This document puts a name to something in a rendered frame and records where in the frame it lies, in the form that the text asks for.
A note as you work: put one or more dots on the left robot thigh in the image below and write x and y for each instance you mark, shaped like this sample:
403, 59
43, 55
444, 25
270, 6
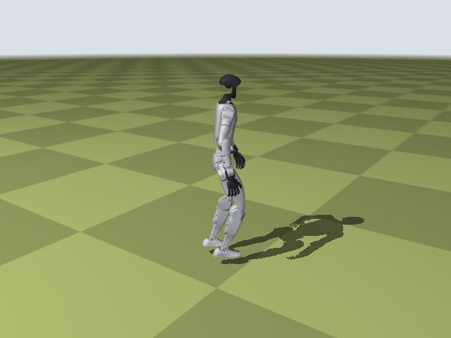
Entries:
224, 202

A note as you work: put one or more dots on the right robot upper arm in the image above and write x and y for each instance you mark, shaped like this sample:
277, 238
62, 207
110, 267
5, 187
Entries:
227, 116

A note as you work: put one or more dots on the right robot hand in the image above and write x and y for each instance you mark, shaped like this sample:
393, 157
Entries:
232, 184

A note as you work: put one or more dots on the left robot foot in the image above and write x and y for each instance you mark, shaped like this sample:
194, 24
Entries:
208, 242

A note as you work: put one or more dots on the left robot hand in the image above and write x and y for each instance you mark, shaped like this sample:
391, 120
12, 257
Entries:
239, 159

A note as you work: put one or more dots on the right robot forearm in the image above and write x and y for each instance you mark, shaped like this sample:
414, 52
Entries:
226, 159

